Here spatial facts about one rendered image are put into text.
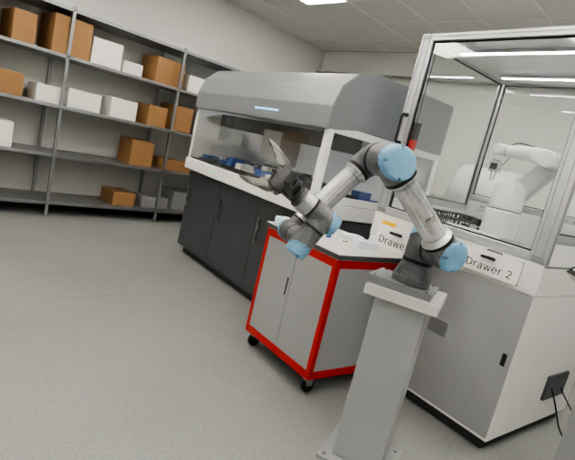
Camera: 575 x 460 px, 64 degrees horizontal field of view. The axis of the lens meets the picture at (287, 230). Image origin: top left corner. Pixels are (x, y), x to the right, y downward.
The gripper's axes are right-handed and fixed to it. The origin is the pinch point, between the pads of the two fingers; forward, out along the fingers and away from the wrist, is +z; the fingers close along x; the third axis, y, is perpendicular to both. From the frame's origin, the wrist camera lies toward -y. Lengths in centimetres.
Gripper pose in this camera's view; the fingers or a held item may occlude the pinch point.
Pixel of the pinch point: (254, 156)
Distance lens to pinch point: 144.7
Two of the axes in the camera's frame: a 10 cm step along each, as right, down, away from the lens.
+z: -7.6, -6.3, -1.9
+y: -2.6, 0.2, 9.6
